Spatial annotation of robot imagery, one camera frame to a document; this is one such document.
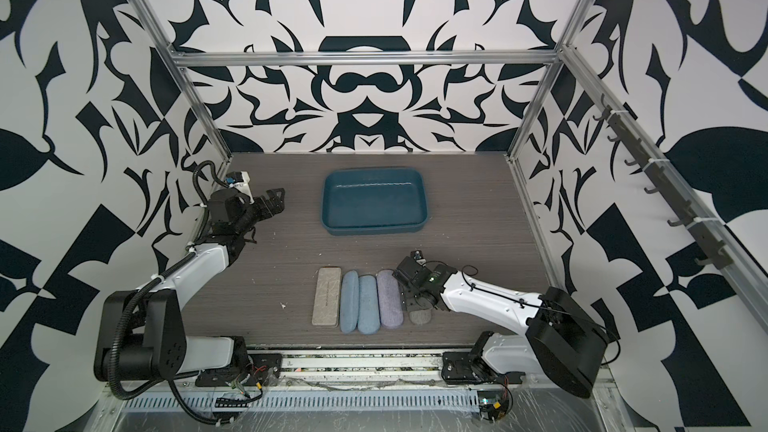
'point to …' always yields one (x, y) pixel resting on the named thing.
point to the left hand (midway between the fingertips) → (267, 189)
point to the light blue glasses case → (349, 311)
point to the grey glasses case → (420, 317)
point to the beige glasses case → (325, 310)
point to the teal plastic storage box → (374, 201)
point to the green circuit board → (493, 404)
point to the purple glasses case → (390, 299)
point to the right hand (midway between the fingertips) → (414, 294)
